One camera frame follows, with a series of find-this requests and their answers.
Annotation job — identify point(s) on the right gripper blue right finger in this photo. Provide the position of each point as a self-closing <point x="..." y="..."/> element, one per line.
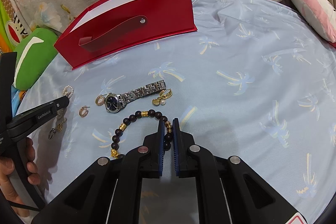
<point x="181" y="143"/>

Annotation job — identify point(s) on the green round plush pillow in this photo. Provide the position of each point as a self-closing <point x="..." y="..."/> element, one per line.
<point x="34" y="54"/>

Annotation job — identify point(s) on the gold hoop earring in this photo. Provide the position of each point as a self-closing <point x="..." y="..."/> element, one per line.
<point x="83" y="112"/>
<point x="100" y="100"/>

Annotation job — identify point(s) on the gold pearl charm earring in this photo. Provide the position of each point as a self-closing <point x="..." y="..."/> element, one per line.
<point x="163" y="96"/>

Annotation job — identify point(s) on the silver blue-dial wristwatch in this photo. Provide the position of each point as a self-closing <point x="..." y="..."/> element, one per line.
<point x="116" y="102"/>

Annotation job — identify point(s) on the red open jewelry box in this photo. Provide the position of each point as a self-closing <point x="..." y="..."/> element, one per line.
<point x="109" y="26"/>

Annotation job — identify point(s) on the pink white pillow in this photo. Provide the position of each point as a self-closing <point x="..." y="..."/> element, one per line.
<point x="320" y="14"/>

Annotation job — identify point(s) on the person's left hand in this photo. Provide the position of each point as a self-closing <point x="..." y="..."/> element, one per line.
<point x="20" y="181"/>

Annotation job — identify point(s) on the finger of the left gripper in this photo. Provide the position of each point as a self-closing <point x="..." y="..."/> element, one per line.
<point x="61" y="102"/>

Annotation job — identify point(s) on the colourful monkey print cushion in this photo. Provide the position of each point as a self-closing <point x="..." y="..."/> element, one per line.
<point x="13" y="29"/>

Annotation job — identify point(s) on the light blue palm-print sheet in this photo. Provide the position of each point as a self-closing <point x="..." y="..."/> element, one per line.
<point x="254" y="81"/>

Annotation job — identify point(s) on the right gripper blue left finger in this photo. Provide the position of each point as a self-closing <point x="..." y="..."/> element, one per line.
<point x="153" y="164"/>

